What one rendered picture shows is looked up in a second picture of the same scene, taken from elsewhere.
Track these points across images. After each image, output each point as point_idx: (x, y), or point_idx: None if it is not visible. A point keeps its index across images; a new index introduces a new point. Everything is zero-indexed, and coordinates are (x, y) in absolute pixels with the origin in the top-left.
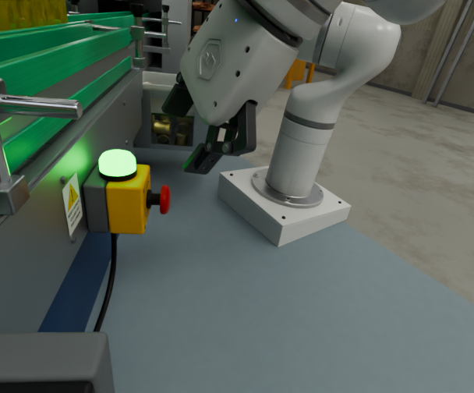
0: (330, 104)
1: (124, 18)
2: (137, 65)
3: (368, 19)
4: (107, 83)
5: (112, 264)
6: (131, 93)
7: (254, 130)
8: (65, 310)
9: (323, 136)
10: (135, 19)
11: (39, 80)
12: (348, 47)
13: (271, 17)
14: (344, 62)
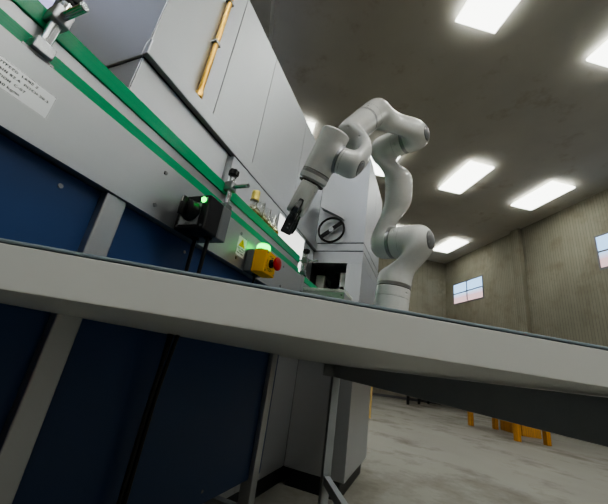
0: (396, 269)
1: (312, 283)
2: (301, 274)
3: (407, 226)
4: (277, 254)
5: None
6: (290, 272)
7: (299, 204)
8: None
9: (398, 290)
10: (304, 254)
11: (247, 211)
12: (399, 238)
13: (306, 177)
14: (400, 247)
